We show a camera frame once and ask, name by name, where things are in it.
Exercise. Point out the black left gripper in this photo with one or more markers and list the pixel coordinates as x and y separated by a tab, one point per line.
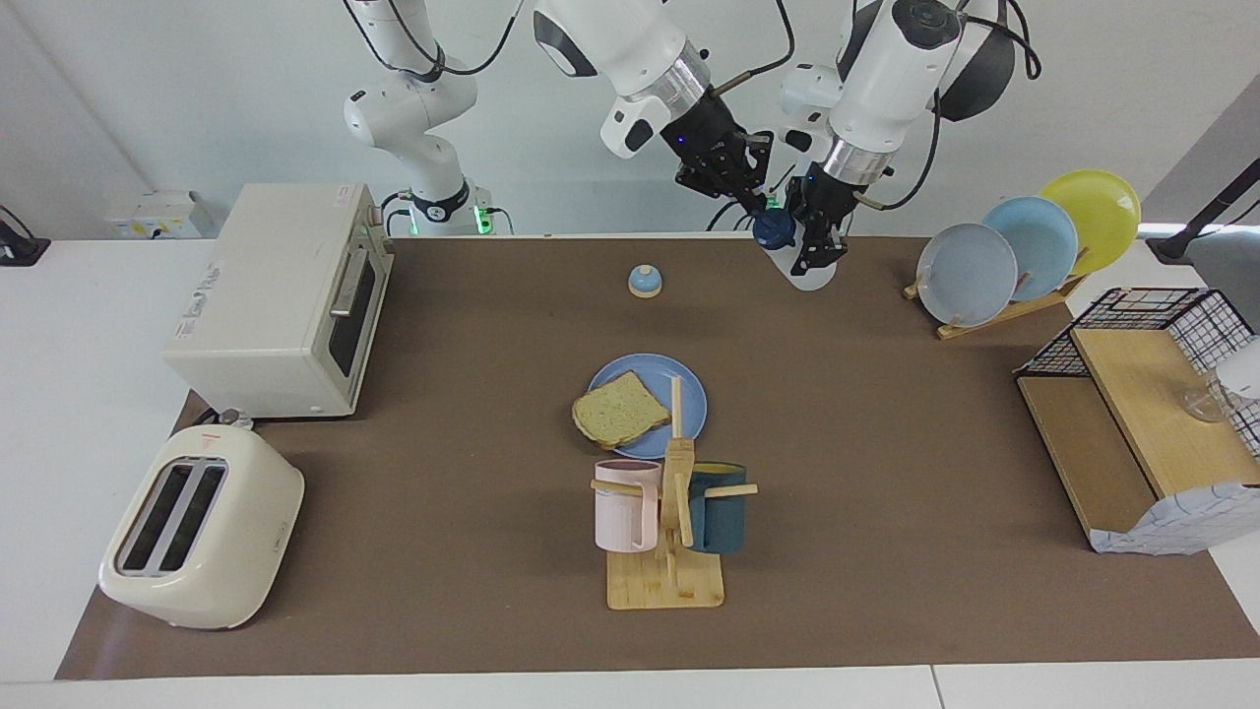
829	197

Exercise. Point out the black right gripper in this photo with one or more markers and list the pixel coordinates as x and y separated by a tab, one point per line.
714	143

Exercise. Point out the clear squeeze bottle blue cap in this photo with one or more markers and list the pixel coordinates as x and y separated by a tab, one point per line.
776	228

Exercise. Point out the slice of toast bread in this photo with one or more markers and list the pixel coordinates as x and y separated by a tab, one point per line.
620	409

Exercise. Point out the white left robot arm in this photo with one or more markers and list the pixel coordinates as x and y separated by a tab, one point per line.
886	79

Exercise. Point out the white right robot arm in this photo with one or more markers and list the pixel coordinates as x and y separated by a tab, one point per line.
630	39

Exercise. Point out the pale grey plate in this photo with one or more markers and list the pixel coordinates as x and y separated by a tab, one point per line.
970	276

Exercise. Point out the blue round plate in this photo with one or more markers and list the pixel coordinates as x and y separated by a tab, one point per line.
689	404

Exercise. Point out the light blue plate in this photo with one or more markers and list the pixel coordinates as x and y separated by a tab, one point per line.
1043	241

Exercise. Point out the yellow plate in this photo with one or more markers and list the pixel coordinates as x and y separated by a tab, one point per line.
1098	212

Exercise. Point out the wooden dish rack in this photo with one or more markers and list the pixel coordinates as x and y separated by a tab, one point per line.
1004	313

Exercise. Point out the dark teal mug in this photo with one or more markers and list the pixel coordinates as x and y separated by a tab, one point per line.
724	527

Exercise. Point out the pink mug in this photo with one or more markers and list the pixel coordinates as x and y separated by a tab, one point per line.
620	517

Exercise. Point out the wooden mug tree stand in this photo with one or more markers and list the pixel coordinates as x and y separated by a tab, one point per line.
664	588

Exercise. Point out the grey rounded cover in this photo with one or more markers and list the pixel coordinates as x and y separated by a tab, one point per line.
1226	271

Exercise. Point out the clear glass cup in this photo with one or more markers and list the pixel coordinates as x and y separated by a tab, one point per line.
1206	406

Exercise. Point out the white checkered cloth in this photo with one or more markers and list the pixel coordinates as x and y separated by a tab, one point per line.
1181	522

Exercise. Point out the brown paper table mat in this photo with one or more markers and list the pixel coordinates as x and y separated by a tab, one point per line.
443	551

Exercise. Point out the cream toaster oven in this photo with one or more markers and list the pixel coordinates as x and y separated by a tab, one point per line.
266	295

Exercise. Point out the cream two-slot toaster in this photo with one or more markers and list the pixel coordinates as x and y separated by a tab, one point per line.
246	551

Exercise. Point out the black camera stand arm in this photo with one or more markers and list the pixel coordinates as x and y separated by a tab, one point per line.
1176	241

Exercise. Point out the white wall power box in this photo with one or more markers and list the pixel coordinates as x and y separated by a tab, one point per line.
157	217

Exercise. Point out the black clamp mount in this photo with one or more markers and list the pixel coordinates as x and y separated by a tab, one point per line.
20	251

